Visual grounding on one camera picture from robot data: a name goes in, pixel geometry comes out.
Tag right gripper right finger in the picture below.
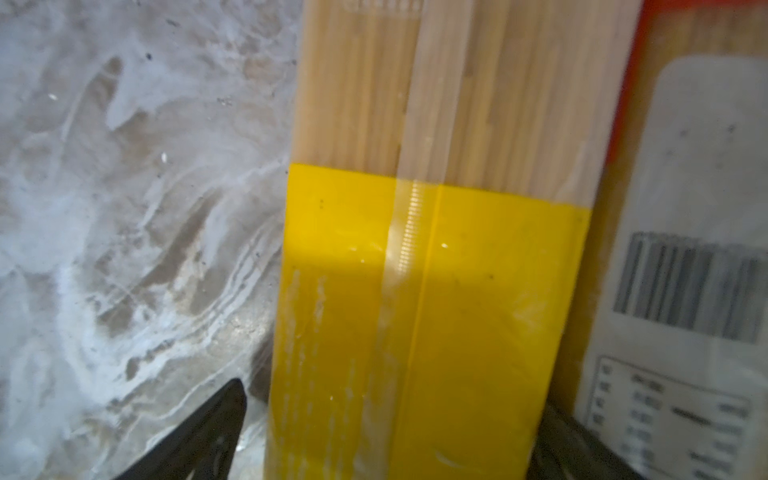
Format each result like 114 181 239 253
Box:
526 401 643 480

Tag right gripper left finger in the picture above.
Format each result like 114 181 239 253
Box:
117 378 247 480

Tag red-end spaghetti bag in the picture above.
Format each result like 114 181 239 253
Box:
550 1 767 479

